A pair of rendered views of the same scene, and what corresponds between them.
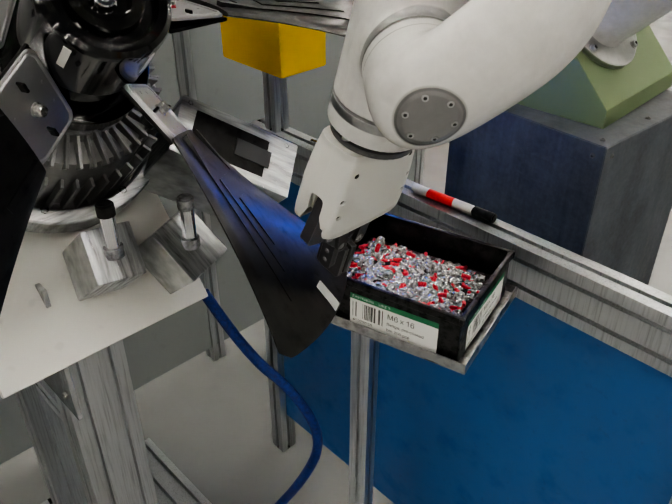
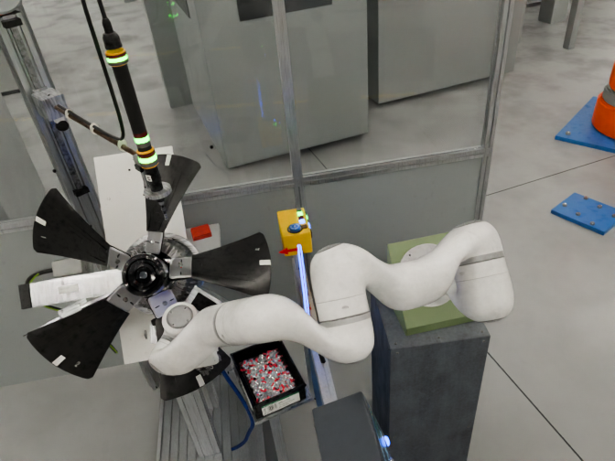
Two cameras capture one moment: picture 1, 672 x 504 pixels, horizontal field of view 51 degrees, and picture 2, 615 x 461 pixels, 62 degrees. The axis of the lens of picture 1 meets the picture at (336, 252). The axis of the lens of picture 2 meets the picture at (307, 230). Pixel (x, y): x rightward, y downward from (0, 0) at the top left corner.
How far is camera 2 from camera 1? 114 cm
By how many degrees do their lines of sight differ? 31
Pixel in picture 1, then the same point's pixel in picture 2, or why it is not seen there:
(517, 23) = (163, 362)
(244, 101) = (337, 221)
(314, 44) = (304, 244)
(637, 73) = (447, 310)
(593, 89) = (403, 316)
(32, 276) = (144, 326)
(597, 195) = (392, 367)
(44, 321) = (143, 343)
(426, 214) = not seen: hidden behind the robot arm
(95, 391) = not seen: hidden behind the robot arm
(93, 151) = not seen: hidden behind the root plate
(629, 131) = (416, 342)
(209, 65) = (316, 205)
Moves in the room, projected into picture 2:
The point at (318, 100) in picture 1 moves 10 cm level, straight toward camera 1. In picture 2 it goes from (388, 224) to (379, 235)
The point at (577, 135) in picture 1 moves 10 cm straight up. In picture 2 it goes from (388, 335) to (389, 312)
